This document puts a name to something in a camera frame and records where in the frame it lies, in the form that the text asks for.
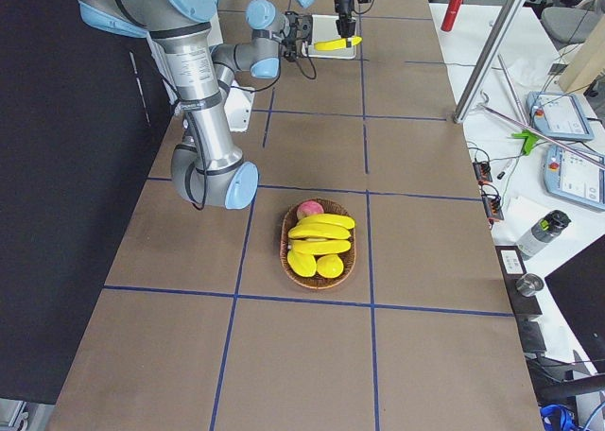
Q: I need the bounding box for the teach pendant near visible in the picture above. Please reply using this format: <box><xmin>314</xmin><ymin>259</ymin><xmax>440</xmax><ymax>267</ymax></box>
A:
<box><xmin>543</xmin><ymin>146</ymin><xmax>604</xmax><ymax>212</ymax></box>

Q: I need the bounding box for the black monitor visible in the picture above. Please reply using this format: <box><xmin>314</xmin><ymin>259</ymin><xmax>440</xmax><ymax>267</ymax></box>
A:
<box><xmin>545</xmin><ymin>239</ymin><xmax>604</xmax><ymax>372</ymax></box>

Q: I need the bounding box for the teach pendant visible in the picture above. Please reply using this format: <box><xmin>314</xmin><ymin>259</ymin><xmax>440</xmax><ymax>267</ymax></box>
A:
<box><xmin>543</xmin><ymin>146</ymin><xmax>604</xmax><ymax>212</ymax></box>
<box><xmin>526</xmin><ymin>91</ymin><xmax>595</xmax><ymax>142</ymax></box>

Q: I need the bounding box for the aluminium frame post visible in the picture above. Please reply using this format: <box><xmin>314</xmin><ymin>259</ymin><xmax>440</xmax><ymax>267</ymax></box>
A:
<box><xmin>453</xmin><ymin>0</ymin><xmax>526</xmax><ymax>124</ymax></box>

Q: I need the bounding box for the white bear-print tray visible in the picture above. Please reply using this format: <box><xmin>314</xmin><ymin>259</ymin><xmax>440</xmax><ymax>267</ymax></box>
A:
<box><xmin>302</xmin><ymin>14</ymin><xmax>362</xmax><ymax>60</ymax></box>

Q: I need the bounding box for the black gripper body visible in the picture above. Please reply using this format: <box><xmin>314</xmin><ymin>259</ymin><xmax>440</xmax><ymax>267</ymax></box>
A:
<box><xmin>282</xmin><ymin>10</ymin><xmax>313</xmax><ymax>61</ymax></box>
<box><xmin>334</xmin><ymin>0</ymin><xmax>356</xmax><ymax>35</ymax></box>

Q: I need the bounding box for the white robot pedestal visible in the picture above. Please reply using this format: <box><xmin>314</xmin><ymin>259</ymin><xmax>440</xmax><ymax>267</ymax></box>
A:
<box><xmin>224</xmin><ymin>81</ymin><xmax>255</xmax><ymax>132</ymax></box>

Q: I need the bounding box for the small metal cup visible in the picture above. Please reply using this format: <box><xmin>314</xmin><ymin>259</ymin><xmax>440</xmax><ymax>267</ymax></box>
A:
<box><xmin>515</xmin><ymin>273</ymin><xmax>545</xmax><ymax>298</ymax></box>

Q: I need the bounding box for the yellow banana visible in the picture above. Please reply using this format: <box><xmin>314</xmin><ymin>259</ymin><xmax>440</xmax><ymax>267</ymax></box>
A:
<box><xmin>298</xmin><ymin>213</ymin><xmax>355</xmax><ymax>230</ymax></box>
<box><xmin>287</xmin><ymin>223</ymin><xmax>351</xmax><ymax>240</ymax></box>
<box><xmin>313</xmin><ymin>36</ymin><xmax>362</xmax><ymax>52</ymax></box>
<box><xmin>290</xmin><ymin>240</ymin><xmax>352</xmax><ymax>256</ymax></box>

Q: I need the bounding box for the teach pendant far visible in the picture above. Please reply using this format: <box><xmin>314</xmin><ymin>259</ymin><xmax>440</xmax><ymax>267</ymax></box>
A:
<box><xmin>526</xmin><ymin>91</ymin><xmax>595</xmax><ymax>142</ymax></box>

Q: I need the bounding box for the metal reacher grabber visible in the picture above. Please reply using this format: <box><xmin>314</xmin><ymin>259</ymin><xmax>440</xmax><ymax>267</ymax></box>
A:
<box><xmin>477</xmin><ymin>54</ymin><xmax>604</xmax><ymax>170</ymax></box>

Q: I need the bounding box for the pink red apple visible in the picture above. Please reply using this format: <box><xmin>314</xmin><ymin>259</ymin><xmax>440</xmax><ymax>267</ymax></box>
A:
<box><xmin>296</xmin><ymin>199</ymin><xmax>324</xmax><ymax>220</ymax></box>

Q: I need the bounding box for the grey water bottle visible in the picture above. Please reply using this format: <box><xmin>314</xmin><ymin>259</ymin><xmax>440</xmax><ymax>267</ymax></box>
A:
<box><xmin>516</xmin><ymin>210</ymin><xmax>571</xmax><ymax>260</ymax></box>

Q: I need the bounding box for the red bottle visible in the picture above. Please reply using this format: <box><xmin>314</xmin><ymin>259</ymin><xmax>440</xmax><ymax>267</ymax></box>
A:
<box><xmin>441</xmin><ymin>0</ymin><xmax>464</xmax><ymax>32</ymax></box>

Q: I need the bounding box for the yellow star fruit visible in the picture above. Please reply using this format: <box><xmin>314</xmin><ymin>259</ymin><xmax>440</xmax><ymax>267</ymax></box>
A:
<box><xmin>286</xmin><ymin>250</ymin><xmax>317</xmax><ymax>278</ymax></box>

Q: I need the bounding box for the brown wicker basket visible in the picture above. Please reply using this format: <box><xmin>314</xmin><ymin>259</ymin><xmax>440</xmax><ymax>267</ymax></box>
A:
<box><xmin>280</xmin><ymin>198</ymin><xmax>356</xmax><ymax>290</ymax></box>

